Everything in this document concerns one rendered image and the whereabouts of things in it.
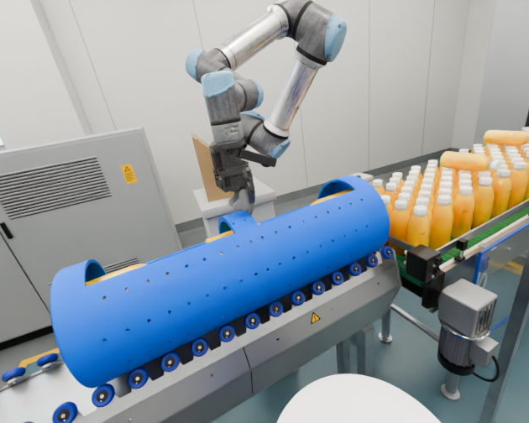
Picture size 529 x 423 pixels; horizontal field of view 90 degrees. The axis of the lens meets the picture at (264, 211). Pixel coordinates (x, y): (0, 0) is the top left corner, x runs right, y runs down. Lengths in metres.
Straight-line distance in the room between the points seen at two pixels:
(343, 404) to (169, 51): 3.41
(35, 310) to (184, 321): 2.25
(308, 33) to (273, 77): 2.79
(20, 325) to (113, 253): 0.88
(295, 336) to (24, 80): 3.09
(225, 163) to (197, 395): 0.60
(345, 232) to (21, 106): 3.08
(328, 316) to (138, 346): 0.54
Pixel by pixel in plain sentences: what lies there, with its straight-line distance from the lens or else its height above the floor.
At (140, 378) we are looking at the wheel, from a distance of 0.79.
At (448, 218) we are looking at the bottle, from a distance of 1.13.
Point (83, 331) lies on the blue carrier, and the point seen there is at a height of 1.16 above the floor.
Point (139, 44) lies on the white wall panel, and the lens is 3.53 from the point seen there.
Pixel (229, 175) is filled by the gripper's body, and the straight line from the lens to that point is 0.66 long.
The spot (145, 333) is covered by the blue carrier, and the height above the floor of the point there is 1.11.
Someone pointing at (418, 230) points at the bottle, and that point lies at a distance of 1.03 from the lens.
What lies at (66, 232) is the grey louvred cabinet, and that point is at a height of 0.83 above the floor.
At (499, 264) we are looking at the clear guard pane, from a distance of 1.30.
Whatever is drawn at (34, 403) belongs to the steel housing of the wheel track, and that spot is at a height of 0.93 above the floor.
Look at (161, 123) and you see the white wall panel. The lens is 3.46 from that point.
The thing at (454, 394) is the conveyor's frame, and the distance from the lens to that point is 1.89.
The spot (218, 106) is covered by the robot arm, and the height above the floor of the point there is 1.52.
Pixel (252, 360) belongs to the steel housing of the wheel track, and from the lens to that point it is 0.84.
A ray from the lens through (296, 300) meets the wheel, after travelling 0.82.
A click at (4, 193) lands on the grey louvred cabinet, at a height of 1.20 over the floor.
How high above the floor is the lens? 1.52
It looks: 23 degrees down
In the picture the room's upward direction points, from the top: 9 degrees counter-clockwise
